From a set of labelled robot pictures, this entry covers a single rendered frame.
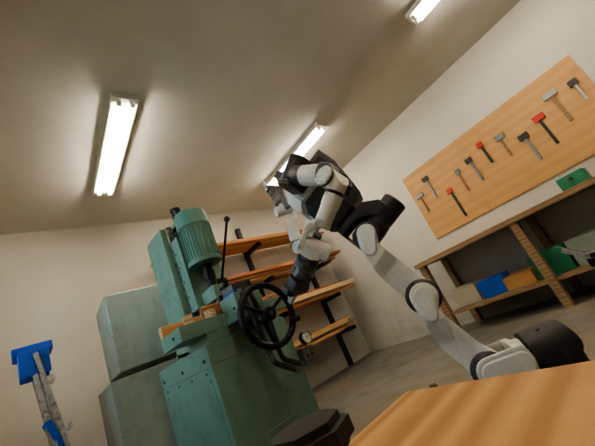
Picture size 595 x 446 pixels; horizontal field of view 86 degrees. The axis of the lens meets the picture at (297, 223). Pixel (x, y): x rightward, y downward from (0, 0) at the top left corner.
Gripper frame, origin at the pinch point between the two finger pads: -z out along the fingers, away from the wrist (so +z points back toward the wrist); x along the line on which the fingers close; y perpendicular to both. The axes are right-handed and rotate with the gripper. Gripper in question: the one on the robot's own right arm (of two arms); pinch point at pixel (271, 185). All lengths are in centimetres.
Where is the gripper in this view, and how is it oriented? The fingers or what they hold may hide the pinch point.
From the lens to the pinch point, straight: 211.7
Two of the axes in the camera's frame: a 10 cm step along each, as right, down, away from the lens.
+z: 4.1, 7.2, -5.6
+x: -7.9, -0.3, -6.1
